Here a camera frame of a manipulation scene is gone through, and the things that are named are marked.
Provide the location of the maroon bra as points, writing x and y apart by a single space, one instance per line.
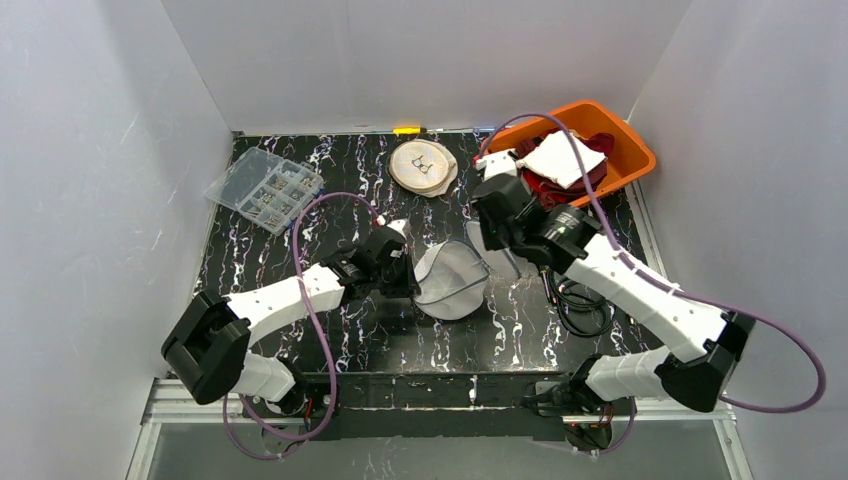
549 193

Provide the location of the clear plastic screw box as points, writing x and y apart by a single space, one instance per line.
266 189

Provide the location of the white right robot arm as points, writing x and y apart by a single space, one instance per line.
701 345

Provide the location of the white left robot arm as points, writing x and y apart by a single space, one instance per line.
209 349

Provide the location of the white bra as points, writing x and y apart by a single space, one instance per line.
554 159

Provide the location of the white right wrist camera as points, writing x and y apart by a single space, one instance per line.
497 163

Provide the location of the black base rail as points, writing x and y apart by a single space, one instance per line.
481 404

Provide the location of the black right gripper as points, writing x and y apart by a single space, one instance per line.
490 216

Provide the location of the yellow tape piece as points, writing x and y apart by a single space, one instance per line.
408 130

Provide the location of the orange plastic bin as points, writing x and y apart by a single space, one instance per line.
630 160

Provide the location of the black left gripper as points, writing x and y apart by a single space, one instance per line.
404 266

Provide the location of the dark red bra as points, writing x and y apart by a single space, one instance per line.
602 142

